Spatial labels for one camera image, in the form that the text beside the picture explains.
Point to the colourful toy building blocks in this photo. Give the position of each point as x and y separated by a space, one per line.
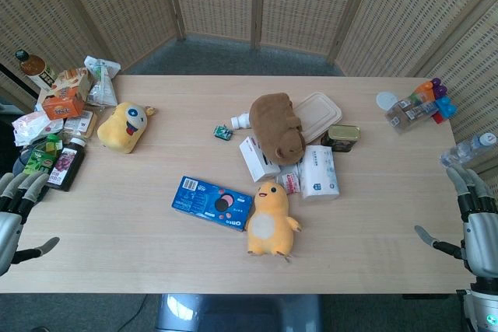
439 100

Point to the flat beige snack packet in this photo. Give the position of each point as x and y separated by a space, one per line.
81 122

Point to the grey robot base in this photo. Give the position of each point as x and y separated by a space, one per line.
237 312

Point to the white tissue pack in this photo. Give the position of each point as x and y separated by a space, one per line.
320 172

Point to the amber tea bottle black cap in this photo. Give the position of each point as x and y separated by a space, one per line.
33 69

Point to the woven bamboo folding screen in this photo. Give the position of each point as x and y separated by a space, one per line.
249 5

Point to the yellow round-eyed plush toy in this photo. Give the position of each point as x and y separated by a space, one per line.
121 126

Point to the dark green tin can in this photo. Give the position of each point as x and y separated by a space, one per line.
342 137

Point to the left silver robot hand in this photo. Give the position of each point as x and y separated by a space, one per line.
9 207

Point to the small white plastic bottle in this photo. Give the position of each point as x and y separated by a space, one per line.
240 120

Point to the white red cardboard box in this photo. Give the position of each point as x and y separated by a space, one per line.
254 159

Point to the brown capybara plush toy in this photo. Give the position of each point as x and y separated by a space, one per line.
278 126

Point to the yellow standing plush toy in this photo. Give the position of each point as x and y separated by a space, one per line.
269 223

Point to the orange drink carton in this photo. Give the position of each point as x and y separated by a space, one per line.
62 108

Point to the blue Oreo cookie box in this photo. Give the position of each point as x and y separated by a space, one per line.
212 203

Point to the clear white plastic bag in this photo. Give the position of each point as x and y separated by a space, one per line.
102 81

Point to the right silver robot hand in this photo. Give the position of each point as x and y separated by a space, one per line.
476 227

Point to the purple grape juice bottle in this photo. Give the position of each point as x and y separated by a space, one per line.
66 166

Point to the clear plastic water bottle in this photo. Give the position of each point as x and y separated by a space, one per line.
468 149

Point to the white pink snack bag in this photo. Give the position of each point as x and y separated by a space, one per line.
35 124

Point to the white round lid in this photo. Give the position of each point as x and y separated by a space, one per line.
387 99

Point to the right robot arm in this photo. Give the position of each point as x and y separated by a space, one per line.
482 306

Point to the red white snack packet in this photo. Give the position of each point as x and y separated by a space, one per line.
290 180

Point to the small green candy packet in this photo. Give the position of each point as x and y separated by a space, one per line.
223 131

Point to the biscuit box beige orange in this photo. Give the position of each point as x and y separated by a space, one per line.
72 83

